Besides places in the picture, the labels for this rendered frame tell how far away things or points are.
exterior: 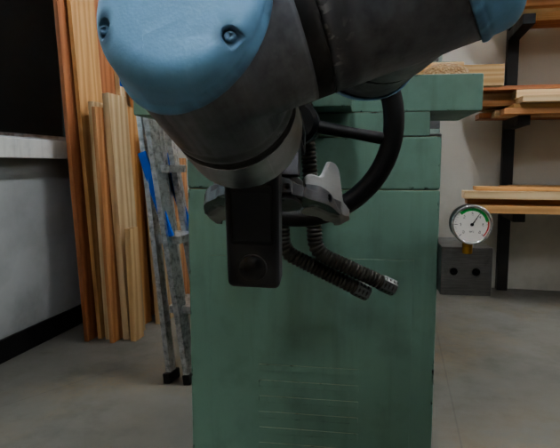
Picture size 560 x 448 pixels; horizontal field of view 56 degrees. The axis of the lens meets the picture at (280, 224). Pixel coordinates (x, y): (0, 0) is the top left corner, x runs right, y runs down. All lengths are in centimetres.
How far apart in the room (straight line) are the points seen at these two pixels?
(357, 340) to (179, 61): 77
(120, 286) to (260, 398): 144
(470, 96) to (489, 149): 248
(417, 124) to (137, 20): 70
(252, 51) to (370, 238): 70
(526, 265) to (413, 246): 260
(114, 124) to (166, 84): 209
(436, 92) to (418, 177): 14
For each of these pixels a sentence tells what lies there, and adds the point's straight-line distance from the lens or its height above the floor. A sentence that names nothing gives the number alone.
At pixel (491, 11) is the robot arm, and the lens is 31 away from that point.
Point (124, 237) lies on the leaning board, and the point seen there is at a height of 44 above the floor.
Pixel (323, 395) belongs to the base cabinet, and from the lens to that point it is 100.
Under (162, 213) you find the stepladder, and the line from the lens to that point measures 181.
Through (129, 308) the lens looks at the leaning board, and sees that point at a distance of 236.
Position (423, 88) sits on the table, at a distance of 93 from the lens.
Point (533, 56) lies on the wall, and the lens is 351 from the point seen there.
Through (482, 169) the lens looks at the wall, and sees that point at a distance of 341.
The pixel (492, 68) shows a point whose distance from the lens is 111.
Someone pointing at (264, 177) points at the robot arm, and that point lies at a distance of 38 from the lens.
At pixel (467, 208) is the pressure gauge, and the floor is 69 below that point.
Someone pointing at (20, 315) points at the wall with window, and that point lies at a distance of 238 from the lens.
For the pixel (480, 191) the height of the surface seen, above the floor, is 61.
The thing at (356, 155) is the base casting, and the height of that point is 77.
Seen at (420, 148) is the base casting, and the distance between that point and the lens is 92.
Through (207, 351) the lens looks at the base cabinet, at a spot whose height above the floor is 41.
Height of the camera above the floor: 75
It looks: 7 degrees down
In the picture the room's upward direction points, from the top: straight up
